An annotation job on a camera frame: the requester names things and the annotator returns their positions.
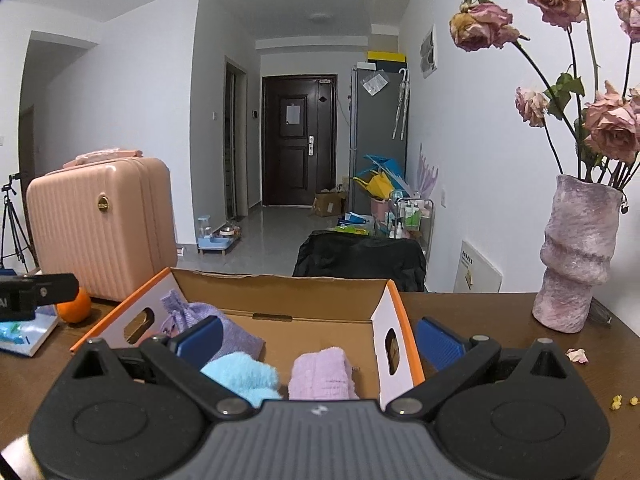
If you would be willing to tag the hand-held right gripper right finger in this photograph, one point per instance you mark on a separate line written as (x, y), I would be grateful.
(440, 343)

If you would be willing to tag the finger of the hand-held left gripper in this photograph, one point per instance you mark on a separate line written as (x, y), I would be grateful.
(55, 288)
(7, 273)

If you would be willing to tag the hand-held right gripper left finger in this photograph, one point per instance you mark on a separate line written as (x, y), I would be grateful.
(200, 341)

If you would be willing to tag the purple fabric pouch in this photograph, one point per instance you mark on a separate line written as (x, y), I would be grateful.
(235, 340)

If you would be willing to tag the light blue plush toy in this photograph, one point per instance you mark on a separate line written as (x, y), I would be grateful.
(245, 375)

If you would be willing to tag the orange cardboard box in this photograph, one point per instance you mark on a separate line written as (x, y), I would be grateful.
(300, 330)

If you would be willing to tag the lavender towel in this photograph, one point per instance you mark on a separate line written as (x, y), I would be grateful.
(322, 372)

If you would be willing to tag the orange fruit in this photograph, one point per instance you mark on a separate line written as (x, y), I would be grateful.
(75, 307)

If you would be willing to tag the blue tissue pack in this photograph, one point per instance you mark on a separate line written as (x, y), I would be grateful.
(25, 332)

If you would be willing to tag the pink ribbed suitcase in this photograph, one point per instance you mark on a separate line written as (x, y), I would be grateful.
(100, 225)

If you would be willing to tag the white leaning board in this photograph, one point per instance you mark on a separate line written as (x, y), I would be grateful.
(477, 270)

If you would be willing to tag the blue pet feeder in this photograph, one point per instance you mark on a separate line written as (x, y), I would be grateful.
(215, 240)

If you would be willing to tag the metal trolley with bottles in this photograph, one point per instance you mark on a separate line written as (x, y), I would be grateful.
(412, 220)

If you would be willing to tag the fallen pink petal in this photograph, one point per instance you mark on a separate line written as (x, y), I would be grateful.
(577, 356)

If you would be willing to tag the pink bucket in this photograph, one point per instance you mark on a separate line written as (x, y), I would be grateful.
(381, 208)

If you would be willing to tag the mauve textured vase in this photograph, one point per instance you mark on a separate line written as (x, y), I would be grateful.
(580, 255)

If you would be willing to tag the blue yellow toy pile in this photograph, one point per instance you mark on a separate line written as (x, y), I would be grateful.
(380, 177)

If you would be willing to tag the brown cardboard box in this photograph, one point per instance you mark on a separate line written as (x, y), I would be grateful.
(330, 205)

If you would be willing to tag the scattered yellow crumbs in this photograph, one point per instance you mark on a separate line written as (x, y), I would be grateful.
(620, 401)

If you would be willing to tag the dark brown door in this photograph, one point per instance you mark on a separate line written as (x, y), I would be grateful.
(300, 160)

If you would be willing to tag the grey refrigerator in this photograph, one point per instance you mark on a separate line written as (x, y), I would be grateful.
(375, 130)

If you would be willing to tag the white folded umbrella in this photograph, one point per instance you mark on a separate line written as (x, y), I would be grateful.
(401, 105)

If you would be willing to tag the white paper notice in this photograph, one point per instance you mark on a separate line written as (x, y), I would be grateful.
(292, 114)

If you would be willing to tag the clear plastic bag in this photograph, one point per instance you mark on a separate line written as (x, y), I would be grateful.
(376, 84)

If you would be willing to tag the dried pink roses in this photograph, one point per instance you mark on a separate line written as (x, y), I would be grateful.
(607, 120)

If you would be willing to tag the yellow black box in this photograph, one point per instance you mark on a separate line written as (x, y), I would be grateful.
(386, 56)

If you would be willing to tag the black camera tripod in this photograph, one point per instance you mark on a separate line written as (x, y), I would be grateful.
(12, 220)

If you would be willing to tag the purple wall decal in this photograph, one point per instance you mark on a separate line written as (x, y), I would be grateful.
(429, 175)

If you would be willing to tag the white wall panel box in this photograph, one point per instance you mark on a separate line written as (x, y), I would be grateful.
(428, 52)

